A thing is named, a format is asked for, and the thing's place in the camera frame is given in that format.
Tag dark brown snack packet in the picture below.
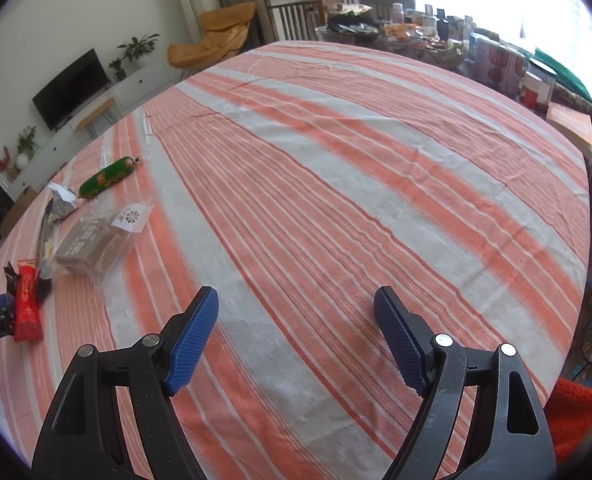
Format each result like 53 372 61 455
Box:
2 261 53 307

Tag red patterned cartons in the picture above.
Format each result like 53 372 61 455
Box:
475 36 528 94

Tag clear packet of brown cakes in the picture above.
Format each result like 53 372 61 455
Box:
52 199 156 289

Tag black flat television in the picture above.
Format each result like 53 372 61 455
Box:
31 48 112 132

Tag long clear dark snack packet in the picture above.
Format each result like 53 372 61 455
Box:
36 198 60 282

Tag white jar with red label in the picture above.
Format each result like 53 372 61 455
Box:
520 59 558 107

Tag brown cardboard box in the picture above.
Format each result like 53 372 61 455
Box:
0 185 39 239

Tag wooden stool with metal legs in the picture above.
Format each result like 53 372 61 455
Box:
74 97 117 139

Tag light wooden box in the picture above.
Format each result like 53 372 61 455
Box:
545 101 592 154

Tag white television cabinet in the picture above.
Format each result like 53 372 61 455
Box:
4 59 173 192

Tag white covered standing air conditioner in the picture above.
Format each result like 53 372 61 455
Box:
168 0 203 47

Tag yellow lounge chair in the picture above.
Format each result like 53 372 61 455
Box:
168 1 257 81

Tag dark wooden slatted crib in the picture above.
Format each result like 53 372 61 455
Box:
263 0 417 44

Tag green cloth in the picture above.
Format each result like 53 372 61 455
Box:
533 47 592 104

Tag green wrapped sausage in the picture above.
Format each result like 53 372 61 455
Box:
78 156 141 199

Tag orange fleece cloth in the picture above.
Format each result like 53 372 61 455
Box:
543 376 592 480

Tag red snack packet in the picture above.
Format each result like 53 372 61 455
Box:
12 258 44 344

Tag basket of snacks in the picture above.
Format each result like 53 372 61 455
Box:
405 39 470 69

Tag large green potted plant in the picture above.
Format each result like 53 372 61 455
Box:
116 33 161 64

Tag green plant in white vase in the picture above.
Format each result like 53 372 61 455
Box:
15 126 39 169

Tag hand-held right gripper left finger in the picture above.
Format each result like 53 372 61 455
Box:
32 285 221 480

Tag dark plastic bags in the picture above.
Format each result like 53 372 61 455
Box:
325 14 382 42

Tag orange striped tablecloth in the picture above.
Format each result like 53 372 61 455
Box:
0 40 592 480

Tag grey triangular snack packet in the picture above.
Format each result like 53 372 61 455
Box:
45 183 79 224

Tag group of bottles and jars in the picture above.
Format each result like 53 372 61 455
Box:
390 2 478 42

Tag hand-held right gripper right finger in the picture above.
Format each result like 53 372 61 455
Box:
374 285 557 480

